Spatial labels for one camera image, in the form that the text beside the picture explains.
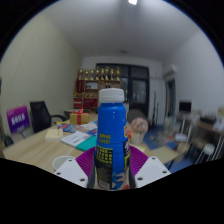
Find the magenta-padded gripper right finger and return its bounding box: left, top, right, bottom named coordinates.
left=128, top=145, right=172, bottom=189

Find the purple sign board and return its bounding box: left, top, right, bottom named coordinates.
left=5, top=105, right=32, bottom=135

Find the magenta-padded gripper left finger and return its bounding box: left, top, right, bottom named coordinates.
left=53, top=146, right=98, bottom=189

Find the white flower pot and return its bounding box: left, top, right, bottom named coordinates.
left=129, top=117, right=149, bottom=146

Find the white book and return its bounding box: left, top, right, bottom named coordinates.
left=59, top=130, right=93, bottom=148

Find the teal book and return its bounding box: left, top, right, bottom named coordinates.
left=75, top=134, right=98, bottom=153

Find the white wall air conditioner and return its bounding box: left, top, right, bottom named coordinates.
left=163, top=63, right=177, bottom=79

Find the yellow gift box red ribbon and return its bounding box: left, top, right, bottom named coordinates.
left=69, top=108, right=90, bottom=126

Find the small yellow notepad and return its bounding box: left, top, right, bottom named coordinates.
left=44, top=127, right=64, bottom=142

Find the blue drink bottle white cap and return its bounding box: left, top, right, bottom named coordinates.
left=94, top=87, right=132, bottom=192

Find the black office chair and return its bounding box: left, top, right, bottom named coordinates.
left=29, top=100, right=69, bottom=134

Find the black computer monitor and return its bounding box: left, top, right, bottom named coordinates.
left=178, top=99, right=193, bottom=114

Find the black tripod stand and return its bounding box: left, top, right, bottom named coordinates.
left=151, top=91, right=159, bottom=128

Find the dark glass door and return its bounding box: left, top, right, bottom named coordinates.
left=95, top=63, right=150, bottom=118

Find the long wooden wall desk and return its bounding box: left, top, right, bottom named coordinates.
left=176, top=113, right=224, bottom=161

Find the wooden shelf unit with trophies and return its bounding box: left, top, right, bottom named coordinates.
left=73, top=66, right=122, bottom=111

